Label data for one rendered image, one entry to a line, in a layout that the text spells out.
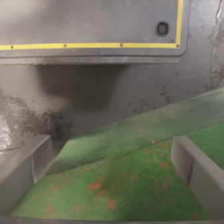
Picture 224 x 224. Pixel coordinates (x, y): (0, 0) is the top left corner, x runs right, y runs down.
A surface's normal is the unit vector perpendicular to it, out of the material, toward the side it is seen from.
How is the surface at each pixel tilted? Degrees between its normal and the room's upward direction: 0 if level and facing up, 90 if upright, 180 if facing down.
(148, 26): 0
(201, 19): 0
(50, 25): 0
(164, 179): 90
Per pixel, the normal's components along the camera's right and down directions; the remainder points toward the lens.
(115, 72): -0.02, 0.25
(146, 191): -0.33, -0.92
